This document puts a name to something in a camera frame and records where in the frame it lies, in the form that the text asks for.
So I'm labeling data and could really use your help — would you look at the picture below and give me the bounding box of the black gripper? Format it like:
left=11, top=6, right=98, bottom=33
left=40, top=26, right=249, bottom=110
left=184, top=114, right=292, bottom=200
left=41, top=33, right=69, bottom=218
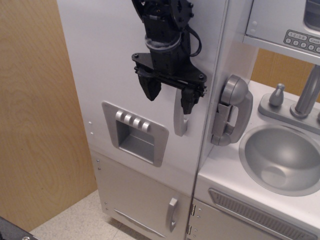
left=131, top=34, right=207, bottom=115

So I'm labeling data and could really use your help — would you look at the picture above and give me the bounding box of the silver door handle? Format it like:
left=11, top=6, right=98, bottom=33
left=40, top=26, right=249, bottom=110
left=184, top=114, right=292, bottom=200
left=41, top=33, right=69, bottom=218
left=166, top=197, right=178, bottom=233
left=173, top=89, right=188, bottom=137

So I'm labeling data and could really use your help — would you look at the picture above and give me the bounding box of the white toy fridge door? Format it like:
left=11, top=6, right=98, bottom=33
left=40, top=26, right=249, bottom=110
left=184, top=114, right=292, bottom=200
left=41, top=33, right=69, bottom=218
left=57, top=0, right=228, bottom=196
left=90, top=150, right=191, bottom=240

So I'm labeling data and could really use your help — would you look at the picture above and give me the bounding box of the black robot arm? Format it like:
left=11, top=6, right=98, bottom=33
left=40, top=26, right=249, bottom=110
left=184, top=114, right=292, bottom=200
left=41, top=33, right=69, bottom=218
left=132, top=0, right=207, bottom=115

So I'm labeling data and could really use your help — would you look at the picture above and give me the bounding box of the silver ice dispenser panel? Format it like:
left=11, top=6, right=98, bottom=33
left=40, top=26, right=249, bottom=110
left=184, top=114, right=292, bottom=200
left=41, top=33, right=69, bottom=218
left=101, top=101, right=169, bottom=168

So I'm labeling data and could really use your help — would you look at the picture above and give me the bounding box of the silver toy phone handset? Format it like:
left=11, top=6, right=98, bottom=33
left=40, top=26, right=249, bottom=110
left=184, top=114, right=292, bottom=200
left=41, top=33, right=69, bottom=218
left=211, top=75, right=253, bottom=146

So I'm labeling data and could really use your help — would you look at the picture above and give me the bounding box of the silver oven vent panel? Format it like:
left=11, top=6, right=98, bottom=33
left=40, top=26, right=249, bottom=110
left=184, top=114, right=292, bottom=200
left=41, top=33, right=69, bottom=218
left=208, top=188, right=319, bottom=240

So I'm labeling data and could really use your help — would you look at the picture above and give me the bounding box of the silver round sink basin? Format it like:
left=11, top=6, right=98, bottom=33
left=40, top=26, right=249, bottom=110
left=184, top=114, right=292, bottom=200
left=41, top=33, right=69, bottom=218
left=239, top=125, right=320, bottom=197

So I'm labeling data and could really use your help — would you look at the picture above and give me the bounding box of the white toy kitchen counter cabinet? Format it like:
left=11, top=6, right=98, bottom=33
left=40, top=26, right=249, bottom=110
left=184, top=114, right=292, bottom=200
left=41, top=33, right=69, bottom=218
left=185, top=80, right=320, bottom=240

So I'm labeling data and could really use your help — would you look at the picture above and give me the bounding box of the silver toy faucet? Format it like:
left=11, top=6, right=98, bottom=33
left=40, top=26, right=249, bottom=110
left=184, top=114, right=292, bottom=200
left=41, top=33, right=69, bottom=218
left=258, top=65, right=320, bottom=134

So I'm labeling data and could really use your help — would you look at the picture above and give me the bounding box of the white toy microwave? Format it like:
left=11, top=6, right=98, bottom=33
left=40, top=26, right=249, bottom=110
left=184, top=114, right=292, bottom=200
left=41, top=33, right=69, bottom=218
left=243, top=0, right=320, bottom=65

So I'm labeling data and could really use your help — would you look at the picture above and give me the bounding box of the black object bottom left corner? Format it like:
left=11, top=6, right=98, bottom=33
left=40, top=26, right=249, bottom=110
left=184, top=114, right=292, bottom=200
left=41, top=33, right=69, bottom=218
left=0, top=217, right=38, bottom=240

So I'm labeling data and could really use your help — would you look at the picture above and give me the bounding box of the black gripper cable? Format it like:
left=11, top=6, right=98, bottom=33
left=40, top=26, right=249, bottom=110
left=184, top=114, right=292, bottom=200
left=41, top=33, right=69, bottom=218
left=186, top=24, right=202, bottom=58

